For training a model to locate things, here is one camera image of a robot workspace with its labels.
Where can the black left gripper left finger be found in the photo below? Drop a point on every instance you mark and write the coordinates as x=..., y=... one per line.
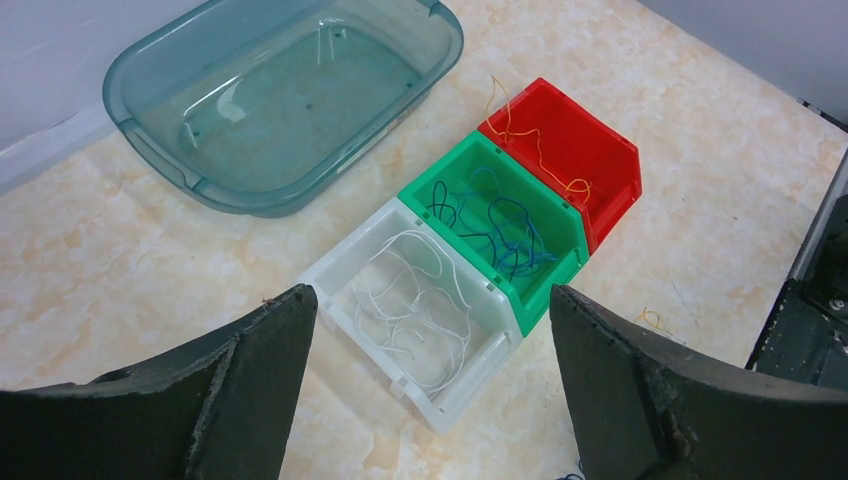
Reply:
x=220, y=406

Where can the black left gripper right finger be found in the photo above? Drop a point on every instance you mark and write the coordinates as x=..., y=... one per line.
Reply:
x=646, y=407

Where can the green plastic bin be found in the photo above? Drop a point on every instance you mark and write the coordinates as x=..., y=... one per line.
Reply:
x=510, y=226

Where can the white plastic bin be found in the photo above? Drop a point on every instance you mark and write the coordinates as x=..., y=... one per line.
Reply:
x=435, y=326

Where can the red plastic bin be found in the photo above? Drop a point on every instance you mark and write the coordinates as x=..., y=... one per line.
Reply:
x=591, y=166

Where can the teal transparent plastic tub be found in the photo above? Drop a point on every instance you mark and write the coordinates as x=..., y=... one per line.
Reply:
x=256, y=107

